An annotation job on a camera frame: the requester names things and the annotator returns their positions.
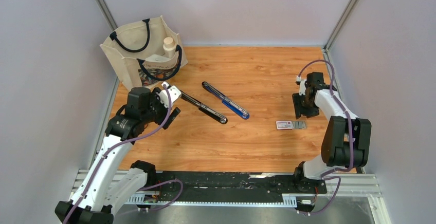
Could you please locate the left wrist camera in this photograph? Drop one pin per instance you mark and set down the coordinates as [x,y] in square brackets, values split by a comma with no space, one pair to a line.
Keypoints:
[169,94]

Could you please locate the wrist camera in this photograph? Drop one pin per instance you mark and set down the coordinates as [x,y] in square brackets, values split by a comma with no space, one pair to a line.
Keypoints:
[301,83]
[169,94]

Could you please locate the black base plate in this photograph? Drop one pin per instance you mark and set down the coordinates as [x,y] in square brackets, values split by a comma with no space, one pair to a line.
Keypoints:
[230,187]

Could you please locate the blue tape dispenser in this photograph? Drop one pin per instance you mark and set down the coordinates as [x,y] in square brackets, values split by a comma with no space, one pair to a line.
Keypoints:
[237,109]

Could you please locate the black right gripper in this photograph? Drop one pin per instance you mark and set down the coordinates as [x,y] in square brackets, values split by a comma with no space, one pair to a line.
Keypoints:
[299,110]

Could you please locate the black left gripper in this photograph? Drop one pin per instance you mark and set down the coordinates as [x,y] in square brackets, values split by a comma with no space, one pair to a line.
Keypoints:
[155,99]

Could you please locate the black stapler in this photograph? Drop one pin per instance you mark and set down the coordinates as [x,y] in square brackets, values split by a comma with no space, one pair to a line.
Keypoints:
[204,108]

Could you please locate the beige bottle in bag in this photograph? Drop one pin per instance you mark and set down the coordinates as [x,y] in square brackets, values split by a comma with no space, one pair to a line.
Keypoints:
[169,46]

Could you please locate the white paper in bag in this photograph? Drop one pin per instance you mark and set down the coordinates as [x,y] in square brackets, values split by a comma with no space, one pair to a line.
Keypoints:
[157,58]

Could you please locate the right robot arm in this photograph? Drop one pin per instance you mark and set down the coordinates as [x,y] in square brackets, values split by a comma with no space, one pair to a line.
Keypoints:
[346,141]

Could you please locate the aluminium rail frame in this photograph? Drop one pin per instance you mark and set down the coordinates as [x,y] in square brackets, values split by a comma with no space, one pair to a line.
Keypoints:
[344,192]

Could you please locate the red white staple box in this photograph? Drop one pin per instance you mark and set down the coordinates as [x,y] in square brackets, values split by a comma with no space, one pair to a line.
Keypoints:
[283,125]

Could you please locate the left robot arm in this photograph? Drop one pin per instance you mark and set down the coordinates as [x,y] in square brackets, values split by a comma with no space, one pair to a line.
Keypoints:
[112,154]

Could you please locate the cream canvas tote bag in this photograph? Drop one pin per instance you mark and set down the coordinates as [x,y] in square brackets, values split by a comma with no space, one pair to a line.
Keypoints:
[129,45]

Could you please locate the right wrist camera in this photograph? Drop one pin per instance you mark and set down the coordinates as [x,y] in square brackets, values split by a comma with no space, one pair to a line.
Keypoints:
[301,83]

